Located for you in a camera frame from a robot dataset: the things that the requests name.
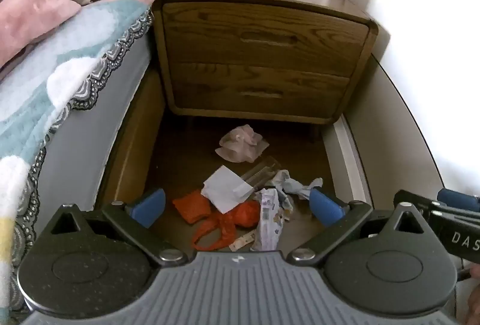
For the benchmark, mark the orange plastic bag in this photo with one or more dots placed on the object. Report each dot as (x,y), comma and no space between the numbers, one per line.
(191,207)

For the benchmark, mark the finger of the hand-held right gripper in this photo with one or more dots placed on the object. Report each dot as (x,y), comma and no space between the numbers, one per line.
(414,202)
(455,194)

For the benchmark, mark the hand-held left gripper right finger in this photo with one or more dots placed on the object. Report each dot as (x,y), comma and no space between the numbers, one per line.
(324,207)

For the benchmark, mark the grey bed base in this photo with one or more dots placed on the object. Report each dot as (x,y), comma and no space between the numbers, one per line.
(93,115)

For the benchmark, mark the wooden nightstand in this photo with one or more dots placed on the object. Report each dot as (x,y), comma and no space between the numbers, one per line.
(262,58)

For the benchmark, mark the clear plastic package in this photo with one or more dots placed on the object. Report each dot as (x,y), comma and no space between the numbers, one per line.
(262,171)

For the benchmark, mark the wooden bed frame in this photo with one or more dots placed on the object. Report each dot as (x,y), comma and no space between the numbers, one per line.
(138,122)

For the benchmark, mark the pink fluffy blanket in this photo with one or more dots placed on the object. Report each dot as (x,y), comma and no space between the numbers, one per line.
(33,13)

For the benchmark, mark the white baseboard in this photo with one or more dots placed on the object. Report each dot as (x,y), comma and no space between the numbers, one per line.
(348,160)

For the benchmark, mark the wooden nightstand drawer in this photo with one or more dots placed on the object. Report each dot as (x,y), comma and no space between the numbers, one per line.
(262,36)
(262,94)

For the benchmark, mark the small paper strip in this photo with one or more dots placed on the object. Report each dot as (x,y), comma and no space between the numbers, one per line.
(242,240)

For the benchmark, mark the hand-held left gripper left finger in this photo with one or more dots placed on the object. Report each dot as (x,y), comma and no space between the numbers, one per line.
(150,205)

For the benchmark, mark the white purple printed wrapper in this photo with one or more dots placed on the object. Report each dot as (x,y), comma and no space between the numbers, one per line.
(270,220)

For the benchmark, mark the white folded paper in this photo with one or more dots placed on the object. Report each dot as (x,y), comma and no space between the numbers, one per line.
(225,188)

